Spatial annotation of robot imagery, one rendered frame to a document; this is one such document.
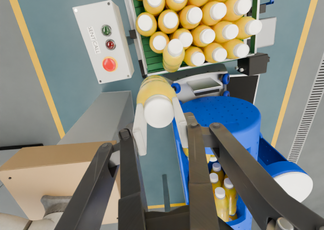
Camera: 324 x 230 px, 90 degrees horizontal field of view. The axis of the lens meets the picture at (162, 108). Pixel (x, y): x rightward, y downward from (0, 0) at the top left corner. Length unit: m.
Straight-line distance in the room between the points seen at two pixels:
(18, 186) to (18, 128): 1.53
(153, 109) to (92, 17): 0.36
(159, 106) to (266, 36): 0.72
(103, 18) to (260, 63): 0.54
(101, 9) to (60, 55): 1.32
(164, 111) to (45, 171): 0.61
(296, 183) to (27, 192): 1.20
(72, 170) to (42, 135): 1.57
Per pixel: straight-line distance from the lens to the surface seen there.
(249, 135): 0.51
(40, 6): 1.82
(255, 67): 0.70
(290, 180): 1.08
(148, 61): 0.69
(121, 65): 0.50
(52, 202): 0.83
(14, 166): 0.80
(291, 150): 2.73
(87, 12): 0.51
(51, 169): 0.73
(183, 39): 0.51
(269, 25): 0.87
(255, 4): 0.71
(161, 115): 0.20
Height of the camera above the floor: 1.58
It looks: 65 degrees down
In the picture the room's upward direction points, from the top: 172 degrees clockwise
